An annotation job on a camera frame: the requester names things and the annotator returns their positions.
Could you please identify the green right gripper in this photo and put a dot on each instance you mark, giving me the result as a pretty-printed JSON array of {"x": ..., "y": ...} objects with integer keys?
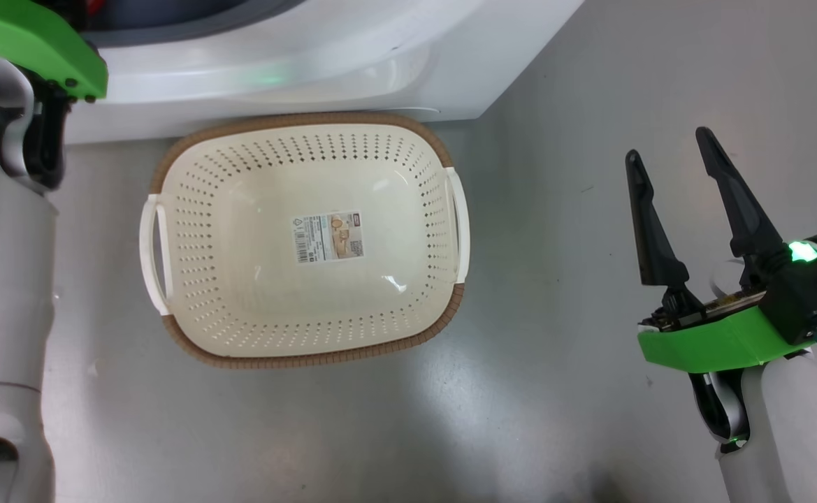
[{"x": 716, "y": 342}]

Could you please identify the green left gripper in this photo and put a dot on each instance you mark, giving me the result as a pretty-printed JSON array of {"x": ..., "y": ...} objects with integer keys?
[{"x": 24, "y": 35}]

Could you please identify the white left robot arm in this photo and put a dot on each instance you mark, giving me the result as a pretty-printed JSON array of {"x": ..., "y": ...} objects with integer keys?
[{"x": 3, "y": 279}]

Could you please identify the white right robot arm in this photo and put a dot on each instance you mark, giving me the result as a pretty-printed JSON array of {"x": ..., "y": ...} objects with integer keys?
[{"x": 792, "y": 433}]

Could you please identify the white washing machine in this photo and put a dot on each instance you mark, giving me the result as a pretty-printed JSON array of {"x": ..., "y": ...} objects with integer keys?
[{"x": 345, "y": 63}]

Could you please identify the cream perforated laundry basket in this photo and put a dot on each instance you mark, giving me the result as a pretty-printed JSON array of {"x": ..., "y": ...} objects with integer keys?
[{"x": 240, "y": 293}]

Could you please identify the paper basket product label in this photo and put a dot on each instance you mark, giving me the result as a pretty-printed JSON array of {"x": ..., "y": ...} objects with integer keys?
[{"x": 328, "y": 237}]

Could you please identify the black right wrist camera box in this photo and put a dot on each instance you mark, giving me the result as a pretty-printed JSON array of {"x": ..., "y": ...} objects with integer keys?
[{"x": 813, "y": 293}]

